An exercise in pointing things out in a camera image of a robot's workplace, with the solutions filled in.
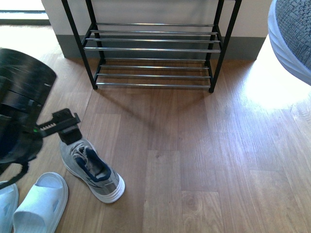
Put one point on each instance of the light blue slipper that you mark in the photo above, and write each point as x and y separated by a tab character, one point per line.
43	206
8	205

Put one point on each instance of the black metal shoe rack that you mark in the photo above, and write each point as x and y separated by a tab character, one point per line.
153	55

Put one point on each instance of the grey sneaker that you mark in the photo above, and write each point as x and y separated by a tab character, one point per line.
81	160
289	30

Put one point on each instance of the dark window frame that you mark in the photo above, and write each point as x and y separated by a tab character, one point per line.
24	17

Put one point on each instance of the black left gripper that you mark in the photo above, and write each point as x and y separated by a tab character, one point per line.
25	84

